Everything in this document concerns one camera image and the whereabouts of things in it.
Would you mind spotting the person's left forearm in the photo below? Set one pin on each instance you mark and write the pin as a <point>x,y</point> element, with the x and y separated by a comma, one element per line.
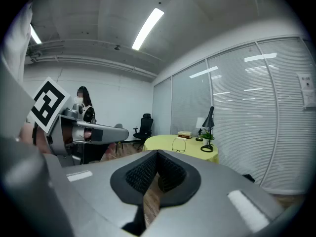
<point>26,132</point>

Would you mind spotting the grey chair with dark legs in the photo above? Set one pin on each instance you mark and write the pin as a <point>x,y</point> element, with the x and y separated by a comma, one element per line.
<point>119,126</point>

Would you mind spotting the eyeglasses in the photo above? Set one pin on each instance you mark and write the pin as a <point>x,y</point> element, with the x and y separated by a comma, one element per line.
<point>179,144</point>

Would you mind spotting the person's left hand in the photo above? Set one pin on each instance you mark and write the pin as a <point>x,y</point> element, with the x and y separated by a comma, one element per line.
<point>67,133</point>

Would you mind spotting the white shade table lamp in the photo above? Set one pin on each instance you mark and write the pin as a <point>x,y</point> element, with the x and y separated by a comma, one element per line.
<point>200,122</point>

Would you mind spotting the white ceiling pipes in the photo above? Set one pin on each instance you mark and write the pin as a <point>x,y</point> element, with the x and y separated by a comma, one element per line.
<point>98,60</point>

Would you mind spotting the person's white shirt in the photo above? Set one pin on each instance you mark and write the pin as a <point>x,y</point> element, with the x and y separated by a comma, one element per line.
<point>17,41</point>

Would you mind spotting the ceiling sensor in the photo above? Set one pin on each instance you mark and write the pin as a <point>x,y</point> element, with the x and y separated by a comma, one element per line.
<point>117,47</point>

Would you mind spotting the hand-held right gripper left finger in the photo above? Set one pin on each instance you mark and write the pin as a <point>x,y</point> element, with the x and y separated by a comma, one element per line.
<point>98,194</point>

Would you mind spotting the long ceiling light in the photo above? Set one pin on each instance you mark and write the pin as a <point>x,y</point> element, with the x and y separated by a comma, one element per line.
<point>35,34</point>
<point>148,28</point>

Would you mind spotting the black office chair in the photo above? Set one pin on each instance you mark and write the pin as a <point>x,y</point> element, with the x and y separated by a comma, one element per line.
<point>145,126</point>

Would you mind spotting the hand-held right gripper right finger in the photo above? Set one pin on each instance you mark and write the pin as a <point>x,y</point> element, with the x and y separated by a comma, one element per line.
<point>209,194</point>

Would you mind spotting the green potted plant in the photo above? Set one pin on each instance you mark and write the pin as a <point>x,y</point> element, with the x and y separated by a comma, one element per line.
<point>207,135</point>

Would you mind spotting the grey camera on left gripper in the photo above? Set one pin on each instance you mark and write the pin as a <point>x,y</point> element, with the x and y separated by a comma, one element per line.
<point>74,111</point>

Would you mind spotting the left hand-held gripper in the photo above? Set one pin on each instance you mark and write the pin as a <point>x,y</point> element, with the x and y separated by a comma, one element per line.
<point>49,102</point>

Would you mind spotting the round yellow-green table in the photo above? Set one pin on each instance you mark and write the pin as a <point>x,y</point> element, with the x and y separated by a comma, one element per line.
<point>160,144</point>

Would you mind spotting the white paper notice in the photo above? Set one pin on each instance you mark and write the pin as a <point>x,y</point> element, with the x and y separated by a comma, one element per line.
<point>309,99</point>
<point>306,81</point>

